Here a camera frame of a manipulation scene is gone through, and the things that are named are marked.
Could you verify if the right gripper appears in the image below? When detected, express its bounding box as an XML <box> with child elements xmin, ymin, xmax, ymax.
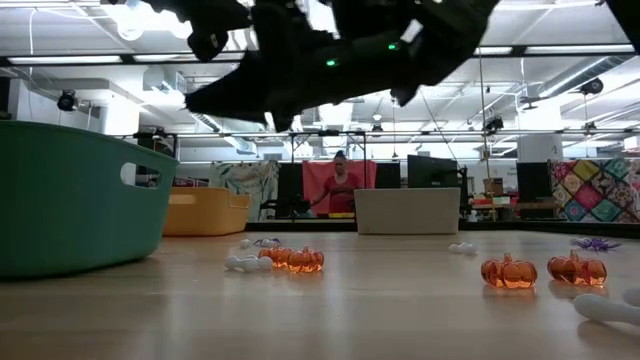
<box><xmin>185</xmin><ymin>49</ymin><xmax>361</xmax><ymax>134</ymax></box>

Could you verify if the translucent orange plastic pumpkin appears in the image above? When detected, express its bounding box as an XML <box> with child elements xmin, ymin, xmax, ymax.
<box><xmin>480</xmin><ymin>252</ymin><xmax>539</xmax><ymax>291</ymax></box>
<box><xmin>286</xmin><ymin>245</ymin><xmax>326</xmax><ymax>275</ymax></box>
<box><xmin>257</xmin><ymin>243</ymin><xmax>294</xmax><ymax>269</ymax></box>
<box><xmin>546</xmin><ymin>249</ymin><xmax>608</xmax><ymax>288</ymax></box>

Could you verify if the white LED light bar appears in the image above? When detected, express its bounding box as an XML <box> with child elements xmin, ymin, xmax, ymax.
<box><xmin>473</xmin><ymin>46</ymin><xmax>515</xmax><ymax>57</ymax></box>
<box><xmin>524</xmin><ymin>43</ymin><xmax>636</xmax><ymax>55</ymax></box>
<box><xmin>132</xmin><ymin>53</ymin><xmax>201</xmax><ymax>63</ymax></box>
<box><xmin>7</xmin><ymin>54</ymin><xmax>124</xmax><ymax>65</ymax></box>

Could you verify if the white green patterned cloth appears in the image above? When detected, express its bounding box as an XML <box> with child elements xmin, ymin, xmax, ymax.
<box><xmin>208</xmin><ymin>160</ymin><xmax>281</xmax><ymax>223</ymax></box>

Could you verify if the red hanging cloth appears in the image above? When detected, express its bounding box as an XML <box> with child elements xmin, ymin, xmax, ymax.
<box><xmin>301</xmin><ymin>159</ymin><xmax>378</xmax><ymax>220</ymax></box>

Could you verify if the black upright panel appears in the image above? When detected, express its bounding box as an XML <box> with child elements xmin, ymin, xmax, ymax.
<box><xmin>375</xmin><ymin>162</ymin><xmax>402</xmax><ymax>190</ymax></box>
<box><xmin>262</xmin><ymin>163</ymin><xmax>311</xmax><ymax>220</ymax></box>

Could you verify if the orange plastic bin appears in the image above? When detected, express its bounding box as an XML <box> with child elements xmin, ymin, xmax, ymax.
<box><xmin>162</xmin><ymin>187</ymin><xmax>251</xmax><ymax>237</ymax></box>

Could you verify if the person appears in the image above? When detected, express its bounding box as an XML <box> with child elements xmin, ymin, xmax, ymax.
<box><xmin>309</xmin><ymin>149</ymin><xmax>362</xmax><ymax>220</ymax></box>

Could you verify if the teal plastic bin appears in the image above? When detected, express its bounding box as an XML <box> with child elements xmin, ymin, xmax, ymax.
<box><xmin>0</xmin><ymin>121</ymin><xmax>180</xmax><ymax>279</ymax></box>

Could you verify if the grey plastic bin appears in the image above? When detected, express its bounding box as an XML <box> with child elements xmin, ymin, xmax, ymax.
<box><xmin>353</xmin><ymin>187</ymin><xmax>462</xmax><ymax>236</ymax></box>

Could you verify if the black computer monitor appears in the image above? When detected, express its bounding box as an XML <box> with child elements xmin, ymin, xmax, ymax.
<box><xmin>406</xmin><ymin>154</ymin><xmax>459</xmax><ymax>190</ymax></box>
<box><xmin>515</xmin><ymin>161</ymin><xmax>552</xmax><ymax>204</ymax></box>

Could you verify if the thin tan pole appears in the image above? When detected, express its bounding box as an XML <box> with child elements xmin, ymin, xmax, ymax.
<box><xmin>477</xmin><ymin>47</ymin><xmax>499</xmax><ymax>222</ymax></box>

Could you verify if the white building column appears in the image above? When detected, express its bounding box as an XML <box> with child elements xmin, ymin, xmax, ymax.
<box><xmin>516</xmin><ymin>133</ymin><xmax>565</xmax><ymax>163</ymax></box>

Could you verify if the black background truss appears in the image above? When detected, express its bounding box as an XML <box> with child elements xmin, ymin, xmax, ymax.
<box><xmin>112</xmin><ymin>128</ymin><xmax>640</xmax><ymax>141</ymax></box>

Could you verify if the colourful patchwork quilt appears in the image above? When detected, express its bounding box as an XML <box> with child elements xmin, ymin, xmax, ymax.
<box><xmin>548</xmin><ymin>158</ymin><xmax>640</xmax><ymax>224</ymax></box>

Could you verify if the silver ceiling air duct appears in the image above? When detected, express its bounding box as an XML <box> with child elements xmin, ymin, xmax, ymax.
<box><xmin>303</xmin><ymin>0</ymin><xmax>375</xmax><ymax>157</ymax></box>

